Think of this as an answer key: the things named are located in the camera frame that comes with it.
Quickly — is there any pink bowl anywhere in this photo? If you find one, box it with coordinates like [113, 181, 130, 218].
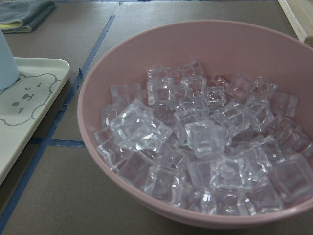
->
[77, 21, 313, 229]

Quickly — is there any clear ice cubes pile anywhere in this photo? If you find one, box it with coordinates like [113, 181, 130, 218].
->
[93, 60, 313, 216]

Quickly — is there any light blue plastic cup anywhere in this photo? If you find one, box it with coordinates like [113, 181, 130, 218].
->
[0, 31, 20, 90]

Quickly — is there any cream bear tray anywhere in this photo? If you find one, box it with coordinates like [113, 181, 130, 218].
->
[0, 57, 70, 181]

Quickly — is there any grey folded cloth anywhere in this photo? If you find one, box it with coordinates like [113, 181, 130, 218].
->
[0, 0, 55, 34]

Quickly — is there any wooden cutting board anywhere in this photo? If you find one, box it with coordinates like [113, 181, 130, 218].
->
[278, 0, 313, 47]

